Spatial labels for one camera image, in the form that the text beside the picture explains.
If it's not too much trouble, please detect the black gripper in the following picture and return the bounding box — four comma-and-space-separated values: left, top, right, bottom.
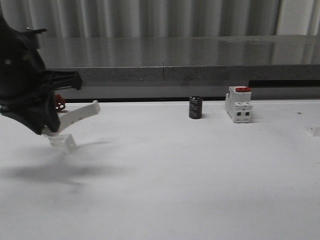
0, 17, 83, 135

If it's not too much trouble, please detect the white half pipe clamp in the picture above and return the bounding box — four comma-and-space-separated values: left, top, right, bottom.
307, 125, 320, 137
41, 100, 101, 154

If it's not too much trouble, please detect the brass valve red handwheel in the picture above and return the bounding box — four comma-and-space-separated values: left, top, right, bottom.
54, 94, 66, 112

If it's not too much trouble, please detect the grey stone ledge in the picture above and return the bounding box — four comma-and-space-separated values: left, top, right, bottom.
39, 35, 320, 87

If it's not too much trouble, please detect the grey corrugated metal panel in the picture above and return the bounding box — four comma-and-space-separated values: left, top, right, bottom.
0, 0, 320, 38

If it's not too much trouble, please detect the black cylindrical capacitor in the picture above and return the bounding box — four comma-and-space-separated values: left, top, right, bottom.
188, 96, 203, 120

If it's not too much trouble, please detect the white circuit breaker red switch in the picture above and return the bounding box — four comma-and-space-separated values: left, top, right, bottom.
224, 86, 253, 124

